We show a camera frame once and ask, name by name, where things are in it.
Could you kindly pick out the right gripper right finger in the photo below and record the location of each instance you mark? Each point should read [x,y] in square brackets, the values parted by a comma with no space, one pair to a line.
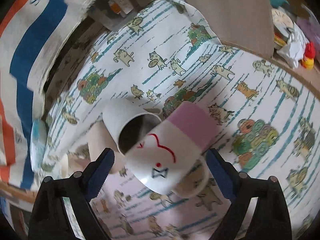
[270,219]

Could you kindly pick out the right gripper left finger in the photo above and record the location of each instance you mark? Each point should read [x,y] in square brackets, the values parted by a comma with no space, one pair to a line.
[49,219]

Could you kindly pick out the white pink face mug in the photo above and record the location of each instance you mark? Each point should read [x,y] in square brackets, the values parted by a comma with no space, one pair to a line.
[169,157]

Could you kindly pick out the beige square cup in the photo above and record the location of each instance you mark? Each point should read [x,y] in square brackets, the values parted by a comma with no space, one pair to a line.
[99,138]

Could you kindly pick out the grey white cylindrical cup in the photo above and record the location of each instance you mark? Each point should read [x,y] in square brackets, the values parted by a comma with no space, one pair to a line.
[127,123]

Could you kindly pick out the pink white drip mug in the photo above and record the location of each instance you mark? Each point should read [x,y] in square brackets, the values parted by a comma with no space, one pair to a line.
[75,160]

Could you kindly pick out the baby wipes pack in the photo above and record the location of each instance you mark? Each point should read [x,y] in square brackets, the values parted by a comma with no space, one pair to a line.
[38,141]

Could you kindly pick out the red yellow toy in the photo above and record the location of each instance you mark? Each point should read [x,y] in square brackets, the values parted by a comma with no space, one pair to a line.
[309,55]

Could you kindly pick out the cat print bed sheet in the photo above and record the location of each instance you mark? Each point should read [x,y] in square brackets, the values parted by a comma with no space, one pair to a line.
[268,121]

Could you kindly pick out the striped Paris blanket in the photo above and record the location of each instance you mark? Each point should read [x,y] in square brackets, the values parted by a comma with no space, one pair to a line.
[32,36]

